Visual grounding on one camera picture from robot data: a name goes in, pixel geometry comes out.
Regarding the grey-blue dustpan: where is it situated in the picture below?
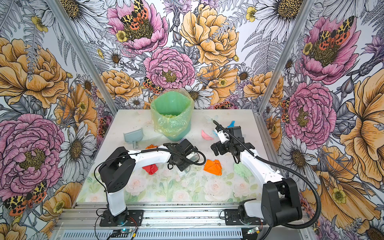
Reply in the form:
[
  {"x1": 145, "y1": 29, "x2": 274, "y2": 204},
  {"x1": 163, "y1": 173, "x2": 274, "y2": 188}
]
[{"x1": 124, "y1": 128, "x2": 144, "y2": 149}]

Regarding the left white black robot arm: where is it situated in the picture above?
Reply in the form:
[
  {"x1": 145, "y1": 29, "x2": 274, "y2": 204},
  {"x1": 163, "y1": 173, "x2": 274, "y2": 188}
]
[{"x1": 97, "y1": 139, "x2": 207, "y2": 227}]

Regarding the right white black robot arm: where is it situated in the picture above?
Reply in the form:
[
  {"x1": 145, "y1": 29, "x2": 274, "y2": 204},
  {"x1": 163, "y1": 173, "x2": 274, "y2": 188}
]
[{"x1": 211, "y1": 125, "x2": 303, "y2": 227}]

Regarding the small orange crumpled paper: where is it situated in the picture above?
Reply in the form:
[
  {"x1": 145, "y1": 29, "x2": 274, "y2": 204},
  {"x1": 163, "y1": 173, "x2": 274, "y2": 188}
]
[{"x1": 146, "y1": 145, "x2": 158, "y2": 150}]

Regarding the large orange crumpled paper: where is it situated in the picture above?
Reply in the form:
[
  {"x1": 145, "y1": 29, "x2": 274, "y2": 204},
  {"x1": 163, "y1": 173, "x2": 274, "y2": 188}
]
[{"x1": 204, "y1": 160, "x2": 222, "y2": 176}]

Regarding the red crumpled paper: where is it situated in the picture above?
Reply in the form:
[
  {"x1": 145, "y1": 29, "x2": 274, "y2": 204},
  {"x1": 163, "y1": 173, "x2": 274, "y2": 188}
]
[{"x1": 143, "y1": 164, "x2": 159, "y2": 175}]

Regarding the dark blue paper scrap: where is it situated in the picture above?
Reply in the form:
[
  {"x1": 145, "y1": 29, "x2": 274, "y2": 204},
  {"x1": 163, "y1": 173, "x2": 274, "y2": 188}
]
[{"x1": 228, "y1": 121, "x2": 236, "y2": 128}]

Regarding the pink paper scrap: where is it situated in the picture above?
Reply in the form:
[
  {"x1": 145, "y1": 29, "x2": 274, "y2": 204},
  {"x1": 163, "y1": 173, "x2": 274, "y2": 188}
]
[{"x1": 201, "y1": 130, "x2": 214, "y2": 141}]

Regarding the yellow plastic bin liner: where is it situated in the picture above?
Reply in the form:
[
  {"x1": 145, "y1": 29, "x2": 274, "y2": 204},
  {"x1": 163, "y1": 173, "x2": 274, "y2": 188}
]
[{"x1": 150, "y1": 88, "x2": 195, "y2": 139}]

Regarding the green trash bin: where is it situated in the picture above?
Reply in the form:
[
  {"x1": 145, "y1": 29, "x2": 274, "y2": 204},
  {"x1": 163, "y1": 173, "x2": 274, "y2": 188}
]
[{"x1": 150, "y1": 90, "x2": 195, "y2": 142}]

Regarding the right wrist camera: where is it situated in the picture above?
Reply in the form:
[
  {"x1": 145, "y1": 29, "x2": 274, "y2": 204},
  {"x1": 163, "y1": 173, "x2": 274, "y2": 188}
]
[{"x1": 215, "y1": 130, "x2": 230, "y2": 144}]

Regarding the aluminium front rail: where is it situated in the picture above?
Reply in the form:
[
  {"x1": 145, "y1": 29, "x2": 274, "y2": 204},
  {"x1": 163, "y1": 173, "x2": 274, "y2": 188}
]
[{"x1": 55, "y1": 202, "x2": 310, "y2": 232}]

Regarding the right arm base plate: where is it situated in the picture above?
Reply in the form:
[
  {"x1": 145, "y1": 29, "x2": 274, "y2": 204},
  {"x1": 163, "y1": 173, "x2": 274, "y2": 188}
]
[{"x1": 220, "y1": 209, "x2": 264, "y2": 226}]

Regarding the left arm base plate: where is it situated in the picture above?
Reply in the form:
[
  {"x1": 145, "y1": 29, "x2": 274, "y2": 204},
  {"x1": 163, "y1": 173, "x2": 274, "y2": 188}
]
[{"x1": 100, "y1": 210, "x2": 144, "y2": 227}]

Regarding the right aluminium corner post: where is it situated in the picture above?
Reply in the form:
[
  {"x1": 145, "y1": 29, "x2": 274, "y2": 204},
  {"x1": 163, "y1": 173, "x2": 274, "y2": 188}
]
[{"x1": 257, "y1": 0, "x2": 315, "y2": 115}]

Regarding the aluminium corner post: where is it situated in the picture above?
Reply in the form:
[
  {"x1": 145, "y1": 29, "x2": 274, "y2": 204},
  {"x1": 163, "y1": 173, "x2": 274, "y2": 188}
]
[
  {"x1": 47, "y1": 1, "x2": 119, "y2": 116},
  {"x1": 257, "y1": 0, "x2": 315, "y2": 115}
]

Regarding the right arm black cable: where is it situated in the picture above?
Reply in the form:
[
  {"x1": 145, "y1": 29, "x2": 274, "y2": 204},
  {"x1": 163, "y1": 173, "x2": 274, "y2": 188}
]
[{"x1": 212, "y1": 119, "x2": 322, "y2": 230}]

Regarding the left aluminium corner post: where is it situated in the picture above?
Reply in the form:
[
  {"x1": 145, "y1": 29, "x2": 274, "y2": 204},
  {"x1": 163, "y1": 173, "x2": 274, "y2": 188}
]
[{"x1": 47, "y1": 1, "x2": 119, "y2": 116}]

